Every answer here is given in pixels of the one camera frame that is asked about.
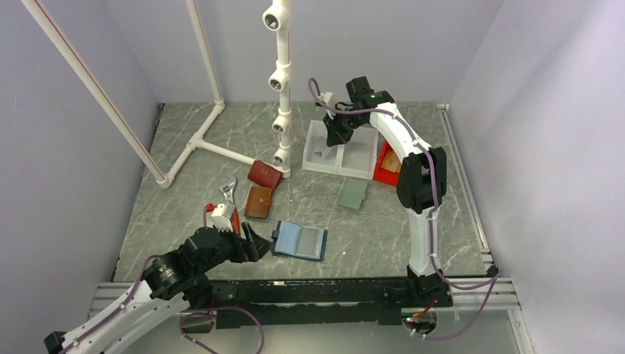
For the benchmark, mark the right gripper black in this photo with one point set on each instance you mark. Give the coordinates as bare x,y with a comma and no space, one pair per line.
335,136

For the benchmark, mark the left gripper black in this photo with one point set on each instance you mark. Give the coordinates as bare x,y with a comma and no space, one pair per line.
256,245

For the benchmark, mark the silver VIP credit card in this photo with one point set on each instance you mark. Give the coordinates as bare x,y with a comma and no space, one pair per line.
321,151

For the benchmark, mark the blue leather card holder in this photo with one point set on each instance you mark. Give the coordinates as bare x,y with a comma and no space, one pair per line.
300,242

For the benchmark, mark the orange credit card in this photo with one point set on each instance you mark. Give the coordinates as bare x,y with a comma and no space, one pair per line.
391,162

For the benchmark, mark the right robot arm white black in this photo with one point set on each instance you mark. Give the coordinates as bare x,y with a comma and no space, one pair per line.
422,180

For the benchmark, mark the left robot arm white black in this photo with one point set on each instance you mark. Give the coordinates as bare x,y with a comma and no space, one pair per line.
168,284

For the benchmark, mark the green leather card holder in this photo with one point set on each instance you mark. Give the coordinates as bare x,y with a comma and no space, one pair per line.
353,194

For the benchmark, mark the clear plastic divided box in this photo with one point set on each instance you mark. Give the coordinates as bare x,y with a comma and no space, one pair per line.
356,159

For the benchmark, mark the brown leather wallet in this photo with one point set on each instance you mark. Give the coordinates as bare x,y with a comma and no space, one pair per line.
258,203

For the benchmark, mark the red plastic bin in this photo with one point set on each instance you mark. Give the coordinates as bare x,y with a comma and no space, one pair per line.
381,175

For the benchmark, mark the red leather wallet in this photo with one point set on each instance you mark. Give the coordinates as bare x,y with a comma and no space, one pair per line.
264,175

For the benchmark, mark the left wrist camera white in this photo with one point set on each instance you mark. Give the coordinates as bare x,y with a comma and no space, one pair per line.
219,216

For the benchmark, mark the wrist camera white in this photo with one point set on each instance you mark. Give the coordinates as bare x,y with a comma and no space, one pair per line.
328,98
219,216

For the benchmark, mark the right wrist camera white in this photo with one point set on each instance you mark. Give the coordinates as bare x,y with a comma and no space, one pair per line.
328,98

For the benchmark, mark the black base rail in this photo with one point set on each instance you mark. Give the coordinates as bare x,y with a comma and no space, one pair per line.
383,300

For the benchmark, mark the adjustable wrench red handle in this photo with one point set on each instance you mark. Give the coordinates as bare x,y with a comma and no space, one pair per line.
227,190

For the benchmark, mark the white PVC pipe frame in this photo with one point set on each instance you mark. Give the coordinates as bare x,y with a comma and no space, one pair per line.
91,43

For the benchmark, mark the white PVC pipe post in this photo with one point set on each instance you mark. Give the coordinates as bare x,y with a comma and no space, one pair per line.
277,18

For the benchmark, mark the aluminium extrusion frame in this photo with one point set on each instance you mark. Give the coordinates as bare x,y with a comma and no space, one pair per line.
472,294

